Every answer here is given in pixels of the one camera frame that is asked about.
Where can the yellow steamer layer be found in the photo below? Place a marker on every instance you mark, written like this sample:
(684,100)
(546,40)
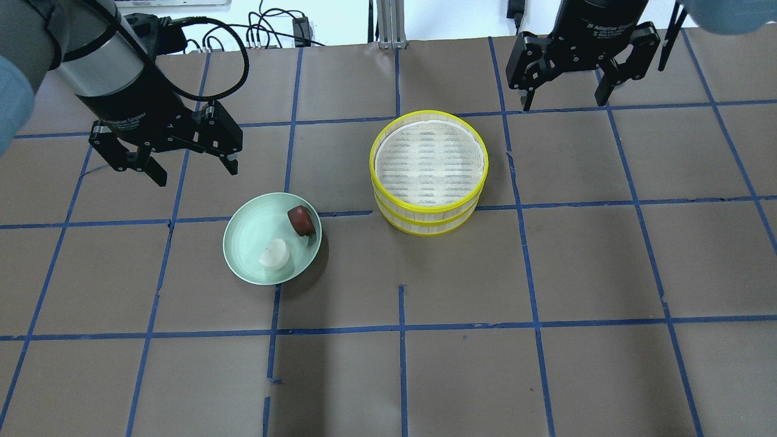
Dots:
(428,162)
(425,224)

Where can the white steamed bun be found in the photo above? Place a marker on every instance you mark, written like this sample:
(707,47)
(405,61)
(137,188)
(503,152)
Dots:
(275,255)

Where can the black power adapter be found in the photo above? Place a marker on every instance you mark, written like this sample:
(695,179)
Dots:
(302,32)

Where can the light green plate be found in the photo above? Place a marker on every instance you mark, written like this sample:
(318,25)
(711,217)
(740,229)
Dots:
(254,224)

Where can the brown bun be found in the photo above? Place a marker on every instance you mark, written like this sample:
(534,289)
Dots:
(301,220)

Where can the aluminium frame post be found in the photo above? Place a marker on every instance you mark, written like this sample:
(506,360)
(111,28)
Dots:
(390,24)

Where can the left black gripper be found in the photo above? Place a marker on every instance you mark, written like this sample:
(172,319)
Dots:
(135,100)

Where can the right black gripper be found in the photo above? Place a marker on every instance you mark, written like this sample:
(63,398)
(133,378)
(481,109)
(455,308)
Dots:
(598,24)

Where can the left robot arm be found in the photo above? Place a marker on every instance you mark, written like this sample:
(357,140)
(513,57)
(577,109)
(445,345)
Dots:
(109,62)

